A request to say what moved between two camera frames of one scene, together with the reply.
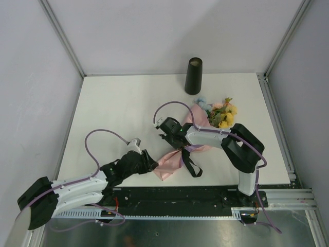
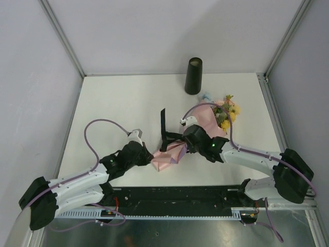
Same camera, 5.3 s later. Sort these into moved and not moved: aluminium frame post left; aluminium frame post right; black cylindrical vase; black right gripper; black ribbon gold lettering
Moved: black ribbon gold lettering; black right gripper
Not moved: aluminium frame post left; aluminium frame post right; black cylindrical vase
